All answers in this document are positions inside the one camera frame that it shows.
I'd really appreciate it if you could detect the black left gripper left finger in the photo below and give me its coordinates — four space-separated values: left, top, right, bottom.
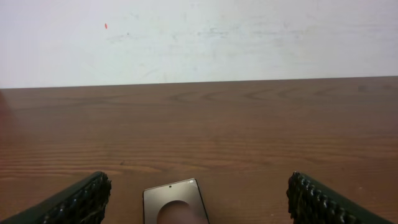
1 171 111 224

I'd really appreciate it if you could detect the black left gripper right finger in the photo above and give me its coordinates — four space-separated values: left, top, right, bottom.
286 172 392 224

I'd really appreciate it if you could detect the Galaxy S25 Ultra smartphone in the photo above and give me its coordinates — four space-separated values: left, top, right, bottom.
142 179 210 224

